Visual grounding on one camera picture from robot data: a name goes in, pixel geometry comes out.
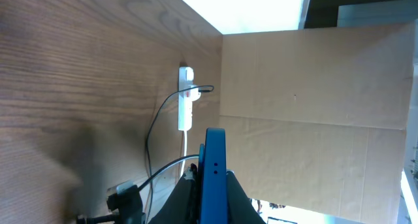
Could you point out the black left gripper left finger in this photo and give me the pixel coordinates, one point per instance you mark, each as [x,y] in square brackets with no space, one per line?
[180,207]

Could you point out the brown cardboard box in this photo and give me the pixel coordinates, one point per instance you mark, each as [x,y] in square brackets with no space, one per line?
[316,118]

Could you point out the white power strip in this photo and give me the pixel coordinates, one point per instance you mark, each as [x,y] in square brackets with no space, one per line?
[185,106]

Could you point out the white USB charger plug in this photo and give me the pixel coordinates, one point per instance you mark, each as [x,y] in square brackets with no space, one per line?
[194,93]

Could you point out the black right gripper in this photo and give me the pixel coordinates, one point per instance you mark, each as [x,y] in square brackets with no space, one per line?
[126,208]

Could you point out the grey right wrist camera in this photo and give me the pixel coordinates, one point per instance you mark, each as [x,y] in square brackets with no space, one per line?
[123,187]

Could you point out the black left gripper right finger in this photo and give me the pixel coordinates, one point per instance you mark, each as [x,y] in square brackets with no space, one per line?
[240,209]

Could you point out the blue Galaxy smartphone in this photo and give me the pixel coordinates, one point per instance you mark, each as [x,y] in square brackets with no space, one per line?
[212,173]

